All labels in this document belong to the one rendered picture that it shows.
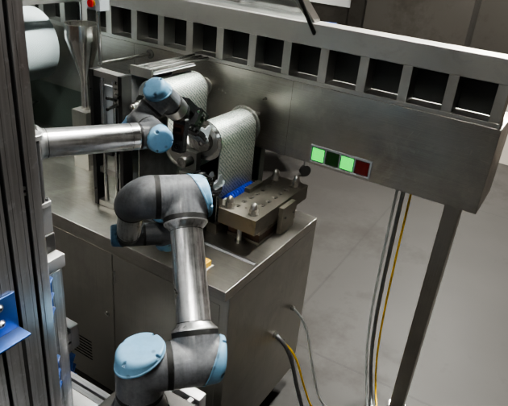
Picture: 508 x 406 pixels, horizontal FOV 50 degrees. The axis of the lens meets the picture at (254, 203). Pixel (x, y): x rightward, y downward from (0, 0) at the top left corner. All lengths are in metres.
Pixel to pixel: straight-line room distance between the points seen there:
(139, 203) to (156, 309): 0.73
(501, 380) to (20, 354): 2.47
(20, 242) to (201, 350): 0.49
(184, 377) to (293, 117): 1.15
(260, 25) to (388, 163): 0.70
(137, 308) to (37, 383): 0.86
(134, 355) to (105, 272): 0.89
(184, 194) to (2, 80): 0.58
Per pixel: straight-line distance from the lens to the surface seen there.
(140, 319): 2.15
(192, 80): 2.16
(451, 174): 1.95
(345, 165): 2.06
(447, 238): 2.22
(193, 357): 1.33
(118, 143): 1.50
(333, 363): 2.91
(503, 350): 3.37
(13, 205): 1.07
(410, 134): 1.95
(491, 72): 1.86
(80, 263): 2.26
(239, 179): 2.11
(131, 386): 1.34
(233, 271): 1.85
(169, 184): 1.40
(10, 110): 1.02
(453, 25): 6.97
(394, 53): 1.93
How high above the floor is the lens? 1.94
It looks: 27 degrees down
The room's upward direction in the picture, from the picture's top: 6 degrees clockwise
